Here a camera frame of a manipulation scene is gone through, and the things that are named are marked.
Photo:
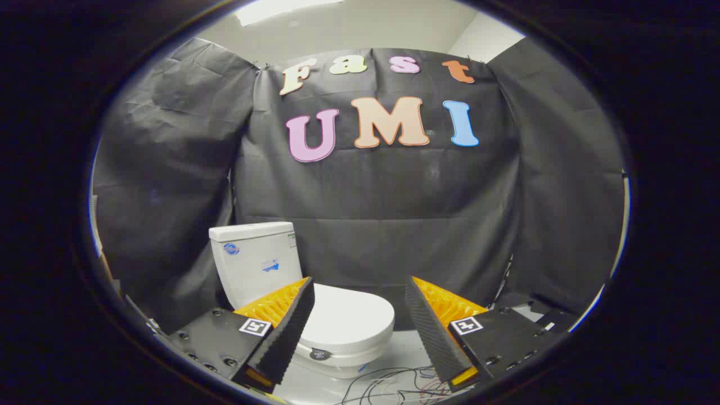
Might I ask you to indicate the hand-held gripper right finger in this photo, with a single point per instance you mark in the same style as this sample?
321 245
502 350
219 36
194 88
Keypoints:
430 337

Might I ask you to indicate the ceiling light panel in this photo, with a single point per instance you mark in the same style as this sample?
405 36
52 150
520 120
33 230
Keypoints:
270 10

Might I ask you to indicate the white ceramic toilet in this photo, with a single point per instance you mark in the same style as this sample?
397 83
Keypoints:
253 264

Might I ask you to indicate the black backdrop cloth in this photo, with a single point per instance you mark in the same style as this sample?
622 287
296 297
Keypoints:
382 197

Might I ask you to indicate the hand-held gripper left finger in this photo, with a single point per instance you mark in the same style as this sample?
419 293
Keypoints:
289 332

